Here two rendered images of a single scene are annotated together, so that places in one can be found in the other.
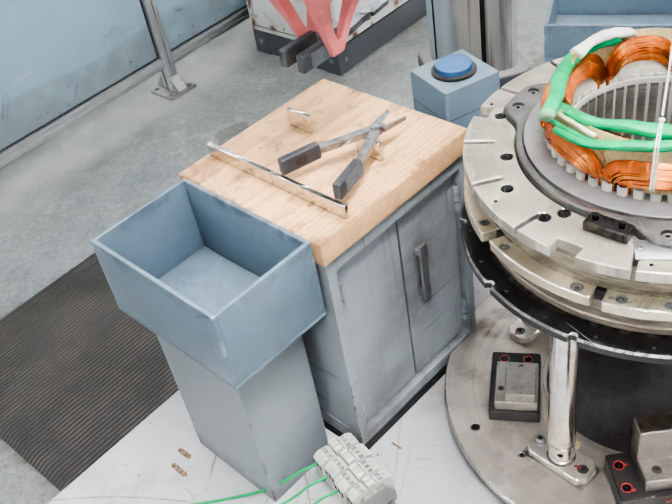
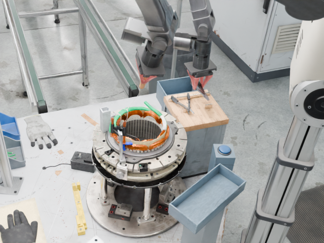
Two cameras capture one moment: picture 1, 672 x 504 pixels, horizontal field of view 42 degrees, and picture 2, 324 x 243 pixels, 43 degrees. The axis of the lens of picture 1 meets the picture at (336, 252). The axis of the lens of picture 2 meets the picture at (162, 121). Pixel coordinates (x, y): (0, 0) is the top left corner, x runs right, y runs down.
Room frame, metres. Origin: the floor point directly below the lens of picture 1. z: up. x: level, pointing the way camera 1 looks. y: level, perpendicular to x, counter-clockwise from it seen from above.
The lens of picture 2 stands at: (0.91, -1.27, 2.03)
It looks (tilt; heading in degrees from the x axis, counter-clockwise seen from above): 39 degrees down; 106
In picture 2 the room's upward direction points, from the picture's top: 5 degrees clockwise
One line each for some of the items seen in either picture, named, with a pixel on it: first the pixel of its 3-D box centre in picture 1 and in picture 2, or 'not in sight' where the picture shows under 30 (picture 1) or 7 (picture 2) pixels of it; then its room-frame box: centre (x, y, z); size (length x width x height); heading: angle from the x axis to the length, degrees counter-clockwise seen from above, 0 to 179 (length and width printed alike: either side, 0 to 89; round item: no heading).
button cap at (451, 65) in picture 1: (453, 64); (224, 149); (0.83, -0.16, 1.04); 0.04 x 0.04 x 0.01
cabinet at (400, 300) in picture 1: (345, 273); (191, 137); (0.68, -0.01, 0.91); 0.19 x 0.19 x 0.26; 40
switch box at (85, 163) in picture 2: not in sight; (84, 160); (0.29, -0.21, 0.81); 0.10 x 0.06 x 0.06; 9
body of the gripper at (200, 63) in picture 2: not in sight; (201, 60); (0.68, -0.03, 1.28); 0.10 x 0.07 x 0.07; 41
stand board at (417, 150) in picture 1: (323, 161); (195, 109); (0.68, -0.01, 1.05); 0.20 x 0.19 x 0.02; 130
